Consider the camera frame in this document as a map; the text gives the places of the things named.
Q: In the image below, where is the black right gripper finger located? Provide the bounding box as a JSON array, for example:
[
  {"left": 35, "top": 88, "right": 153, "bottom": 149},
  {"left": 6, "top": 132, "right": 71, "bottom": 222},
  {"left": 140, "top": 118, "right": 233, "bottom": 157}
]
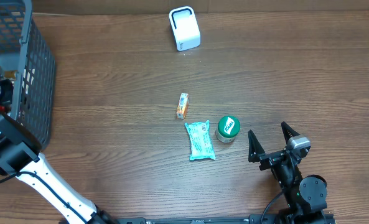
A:
[
  {"left": 248, "top": 130, "right": 265, "bottom": 162},
  {"left": 281, "top": 121, "right": 299, "bottom": 143}
]

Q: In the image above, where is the green lid jar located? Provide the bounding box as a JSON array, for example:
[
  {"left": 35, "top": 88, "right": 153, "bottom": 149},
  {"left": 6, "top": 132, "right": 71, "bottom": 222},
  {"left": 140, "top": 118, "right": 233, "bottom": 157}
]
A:
[{"left": 215, "top": 115, "right": 241, "bottom": 143}]

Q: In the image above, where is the teal snack packet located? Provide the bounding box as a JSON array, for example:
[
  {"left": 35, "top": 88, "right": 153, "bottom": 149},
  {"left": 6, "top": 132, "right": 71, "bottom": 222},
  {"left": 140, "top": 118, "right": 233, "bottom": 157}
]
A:
[{"left": 185, "top": 120, "right": 216, "bottom": 161}]

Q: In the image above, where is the orange small box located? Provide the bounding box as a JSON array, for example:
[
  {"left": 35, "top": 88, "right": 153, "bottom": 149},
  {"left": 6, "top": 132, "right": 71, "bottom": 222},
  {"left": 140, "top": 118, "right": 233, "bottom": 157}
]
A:
[{"left": 176, "top": 93, "right": 189, "bottom": 119}]

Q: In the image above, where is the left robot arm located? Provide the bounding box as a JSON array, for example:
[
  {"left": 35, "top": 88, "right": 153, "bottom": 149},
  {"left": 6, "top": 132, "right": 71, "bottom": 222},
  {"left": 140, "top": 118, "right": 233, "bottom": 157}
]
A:
[{"left": 0, "top": 68, "right": 117, "bottom": 223}]

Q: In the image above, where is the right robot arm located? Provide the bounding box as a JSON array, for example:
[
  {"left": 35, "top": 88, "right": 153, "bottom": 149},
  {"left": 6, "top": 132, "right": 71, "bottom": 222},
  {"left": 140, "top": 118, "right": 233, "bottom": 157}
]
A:
[{"left": 248, "top": 121, "right": 334, "bottom": 223}]

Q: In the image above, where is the white barcode scanner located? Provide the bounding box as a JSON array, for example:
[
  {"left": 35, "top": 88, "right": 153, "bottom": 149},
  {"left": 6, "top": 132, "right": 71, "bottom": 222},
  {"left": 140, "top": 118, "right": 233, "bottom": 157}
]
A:
[{"left": 169, "top": 6, "right": 201, "bottom": 52}]

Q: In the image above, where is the grey plastic mesh basket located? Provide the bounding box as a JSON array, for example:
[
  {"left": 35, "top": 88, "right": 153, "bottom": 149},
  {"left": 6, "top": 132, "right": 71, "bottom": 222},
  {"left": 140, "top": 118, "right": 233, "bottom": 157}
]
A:
[{"left": 0, "top": 0, "right": 56, "bottom": 147}]

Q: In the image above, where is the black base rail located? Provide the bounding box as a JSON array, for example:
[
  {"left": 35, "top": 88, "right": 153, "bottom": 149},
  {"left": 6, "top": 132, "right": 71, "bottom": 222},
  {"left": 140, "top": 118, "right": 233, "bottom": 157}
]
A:
[{"left": 115, "top": 214, "right": 336, "bottom": 224}]

